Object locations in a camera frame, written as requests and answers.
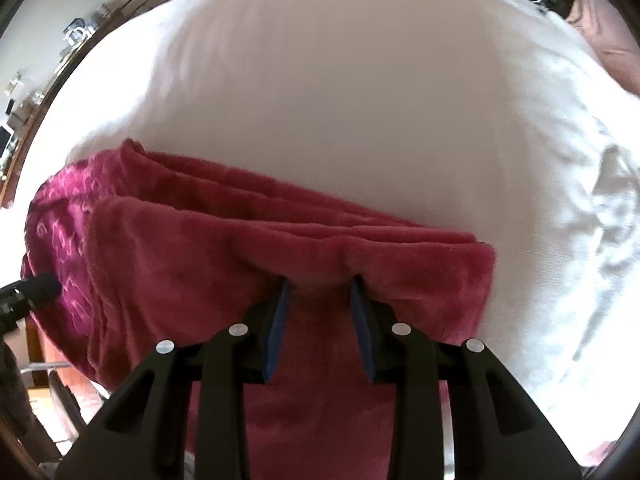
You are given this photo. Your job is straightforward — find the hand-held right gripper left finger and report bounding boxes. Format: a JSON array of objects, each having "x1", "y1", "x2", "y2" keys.
[{"x1": 55, "y1": 275, "x2": 292, "y2": 480}]

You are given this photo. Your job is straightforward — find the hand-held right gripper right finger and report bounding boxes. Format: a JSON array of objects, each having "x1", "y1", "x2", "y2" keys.
[{"x1": 349, "y1": 274, "x2": 583, "y2": 480}]

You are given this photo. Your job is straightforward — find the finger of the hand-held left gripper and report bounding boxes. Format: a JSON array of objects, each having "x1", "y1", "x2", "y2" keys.
[{"x1": 0, "y1": 272, "x2": 62, "y2": 334}]

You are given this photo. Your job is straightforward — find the magenta fleece pants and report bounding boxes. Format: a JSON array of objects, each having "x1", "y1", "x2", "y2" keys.
[{"x1": 21, "y1": 137, "x2": 497, "y2": 480}]

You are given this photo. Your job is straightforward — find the long wooden sideboard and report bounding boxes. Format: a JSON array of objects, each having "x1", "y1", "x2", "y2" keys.
[{"x1": 0, "y1": 0, "x2": 142, "y2": 207}]

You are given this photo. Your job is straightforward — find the clear electric kettle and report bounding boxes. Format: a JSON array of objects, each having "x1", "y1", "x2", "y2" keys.
[{"x1": 62, "y1": 20, "x2": 96, "y2": 49}]

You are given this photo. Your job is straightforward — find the pink pillow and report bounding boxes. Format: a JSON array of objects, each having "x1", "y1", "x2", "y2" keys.
[{"x1": 565, "y1": 0, "x2": 640, "y2": 93}]

